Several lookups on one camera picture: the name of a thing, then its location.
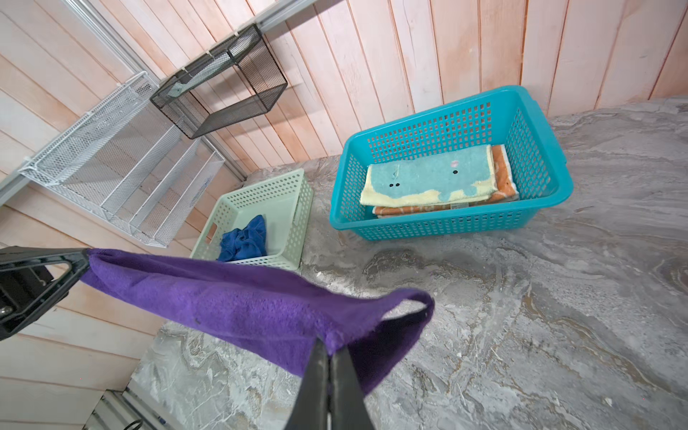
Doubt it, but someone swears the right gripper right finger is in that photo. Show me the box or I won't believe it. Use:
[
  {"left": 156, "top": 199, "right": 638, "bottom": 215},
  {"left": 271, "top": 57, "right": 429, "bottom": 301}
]
[{"left": 329, "top": 348, "right": 374, "bottom": 430}]

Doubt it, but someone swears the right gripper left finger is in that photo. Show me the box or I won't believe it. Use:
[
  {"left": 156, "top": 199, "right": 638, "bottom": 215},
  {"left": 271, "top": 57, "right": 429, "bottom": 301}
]
[{"left": 284, "top": 340, "right": 330, "bottom": 430}]

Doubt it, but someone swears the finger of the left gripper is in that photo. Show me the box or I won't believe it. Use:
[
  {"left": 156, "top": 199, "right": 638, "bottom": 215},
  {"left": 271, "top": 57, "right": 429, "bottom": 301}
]
[{"left": 1, "top": 247, "right": 90, "bottom": 340}]

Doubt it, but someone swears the purple towel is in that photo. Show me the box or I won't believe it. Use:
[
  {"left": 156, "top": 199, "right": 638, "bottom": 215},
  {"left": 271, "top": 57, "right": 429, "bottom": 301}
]
[{"left": 82, "top": 249, "right": 435, "bottom": 394}]

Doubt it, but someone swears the light green plastic basket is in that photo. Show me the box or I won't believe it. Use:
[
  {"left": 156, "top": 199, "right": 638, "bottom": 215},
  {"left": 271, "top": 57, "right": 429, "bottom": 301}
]
[{"left": 191, "top": 168, "right": 314, "bottom": 272}]

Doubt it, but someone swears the yellow teal hippo towel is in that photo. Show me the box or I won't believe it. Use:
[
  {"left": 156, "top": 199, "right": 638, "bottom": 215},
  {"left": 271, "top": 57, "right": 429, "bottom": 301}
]
[{"left": 359, "top": 145, "right": 497, "bottom": 208}]

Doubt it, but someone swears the orange bunny print towel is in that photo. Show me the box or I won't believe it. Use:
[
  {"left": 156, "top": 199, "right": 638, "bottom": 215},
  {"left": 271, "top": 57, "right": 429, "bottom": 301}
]
[{"left": 370, "top": 145, "right": 519, "bottom": 218}]

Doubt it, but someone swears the teal plastic basket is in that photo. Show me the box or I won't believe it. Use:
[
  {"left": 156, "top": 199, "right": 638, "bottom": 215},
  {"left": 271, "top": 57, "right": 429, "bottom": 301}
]
[{"left": 330, "top": 85, "right": 573, "bottom": 241}]

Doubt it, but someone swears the blue towel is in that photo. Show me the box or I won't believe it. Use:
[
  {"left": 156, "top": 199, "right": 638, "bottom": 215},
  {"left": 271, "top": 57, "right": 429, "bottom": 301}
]
[{"left": 217, "top": 215, "right": 267, "bottom": 263}]

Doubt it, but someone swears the white wire mesh shelf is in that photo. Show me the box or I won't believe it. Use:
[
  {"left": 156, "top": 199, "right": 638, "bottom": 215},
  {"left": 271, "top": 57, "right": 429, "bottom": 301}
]
[{"left": 19, "top": 72, "right": 225, "bottom": 247}]

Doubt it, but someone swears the aluminium mounting rail front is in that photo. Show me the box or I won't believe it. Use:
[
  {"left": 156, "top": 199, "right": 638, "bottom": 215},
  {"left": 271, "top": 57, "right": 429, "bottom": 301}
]
[{"left": 82, "top": 388, "right": 175, "bottom": 430}]

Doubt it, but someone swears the black mesh wall basket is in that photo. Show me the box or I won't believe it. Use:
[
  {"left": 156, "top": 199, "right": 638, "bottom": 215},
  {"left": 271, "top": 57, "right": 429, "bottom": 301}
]
[{"left": 150, "top": 25, "right": 288, "bottom": 139}]

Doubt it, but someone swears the aluminium frame bar back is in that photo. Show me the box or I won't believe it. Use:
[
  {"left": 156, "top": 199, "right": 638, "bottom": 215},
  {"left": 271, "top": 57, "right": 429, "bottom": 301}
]
[{"left": 233, "top": 0, "right": 316, "bottom": 35}]

